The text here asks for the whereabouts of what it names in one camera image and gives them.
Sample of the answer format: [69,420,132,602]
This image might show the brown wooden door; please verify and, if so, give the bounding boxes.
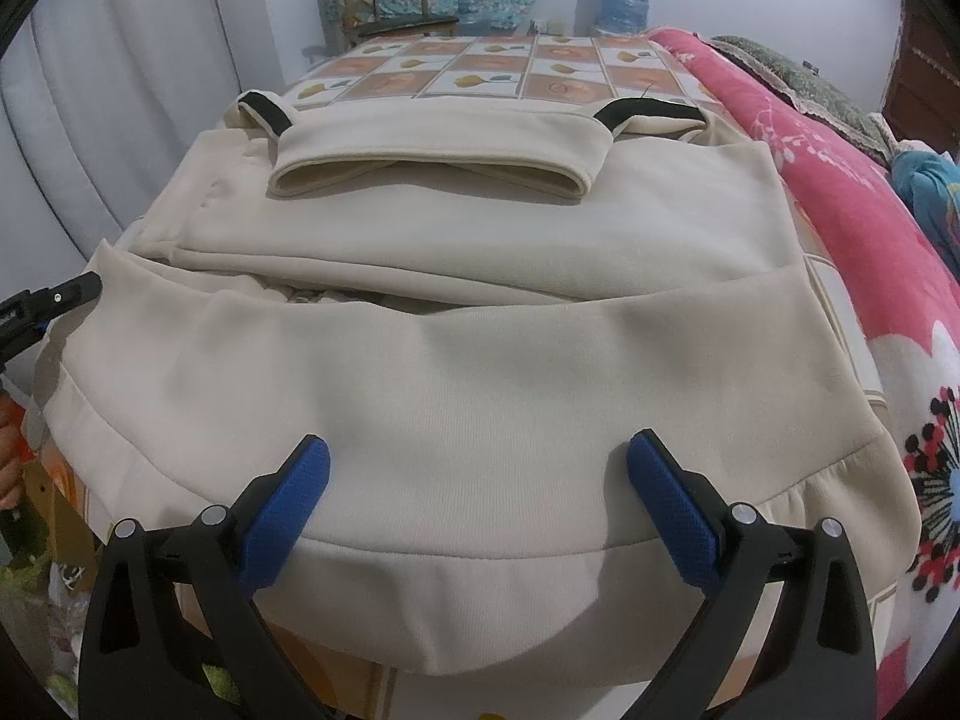
[881,0,960,145]

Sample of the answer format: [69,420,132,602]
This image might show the white curtain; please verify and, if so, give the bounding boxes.
[0,0,332,297]

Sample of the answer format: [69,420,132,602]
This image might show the cream zip jacket black trim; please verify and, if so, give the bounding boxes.
[30,90,925,677]

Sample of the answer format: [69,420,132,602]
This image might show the pink floral blanket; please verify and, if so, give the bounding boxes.
[647,26,960,720]

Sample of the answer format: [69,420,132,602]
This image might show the blue printed quilt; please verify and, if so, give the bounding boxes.
[889,142,960,280]

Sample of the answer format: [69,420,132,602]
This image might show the wooden chair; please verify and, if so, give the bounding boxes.
[330,0,461,55]

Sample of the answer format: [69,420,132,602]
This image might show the blue water bottle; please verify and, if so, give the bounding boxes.
[598,0,655,38]

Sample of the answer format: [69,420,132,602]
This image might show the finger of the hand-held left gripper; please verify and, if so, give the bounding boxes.
[0,272,103,352]

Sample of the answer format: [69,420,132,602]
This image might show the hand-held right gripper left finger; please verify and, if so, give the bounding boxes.
[81,433,346,720]

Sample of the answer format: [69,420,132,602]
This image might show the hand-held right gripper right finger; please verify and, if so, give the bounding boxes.
[628,430,877,720]

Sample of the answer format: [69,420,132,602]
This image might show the person's left hand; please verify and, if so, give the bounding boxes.
[0,390,26,512]

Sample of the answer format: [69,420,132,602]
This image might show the grey-green lace-edged blanket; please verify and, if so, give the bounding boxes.
[709,35,899,167]

